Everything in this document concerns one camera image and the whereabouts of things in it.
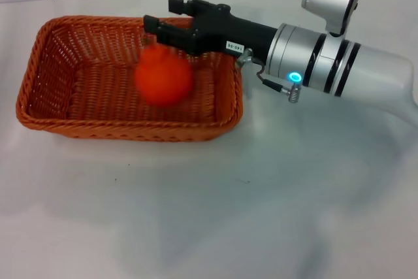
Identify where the orange woven wicker basket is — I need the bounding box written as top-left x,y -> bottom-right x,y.
15,14 -> 244,143

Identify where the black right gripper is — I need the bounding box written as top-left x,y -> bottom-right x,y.
143,0 -> 281,64

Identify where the black cable with metal plugs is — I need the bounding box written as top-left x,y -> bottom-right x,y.
234,48 -> 303,104

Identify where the orange toy tangerine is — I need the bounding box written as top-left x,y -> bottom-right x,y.
134,44 -> 194,108

